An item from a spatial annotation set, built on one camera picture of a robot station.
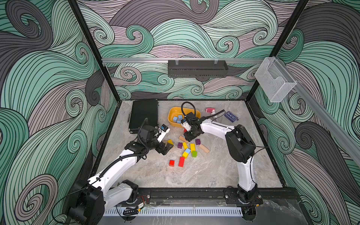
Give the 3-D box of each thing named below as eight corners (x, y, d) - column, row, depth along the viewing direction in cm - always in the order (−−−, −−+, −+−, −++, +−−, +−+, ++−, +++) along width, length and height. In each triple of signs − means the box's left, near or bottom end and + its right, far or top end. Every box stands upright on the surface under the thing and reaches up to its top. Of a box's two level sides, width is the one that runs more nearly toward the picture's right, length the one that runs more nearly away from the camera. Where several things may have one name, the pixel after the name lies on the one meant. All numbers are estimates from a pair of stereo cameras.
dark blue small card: (232, 122, 108) (233, 120, 106) (224, 115, 112) (224, 113, 111) (237, 119, 110) (238, 117, 108) (228, 112, 115) (229, 110, 113)
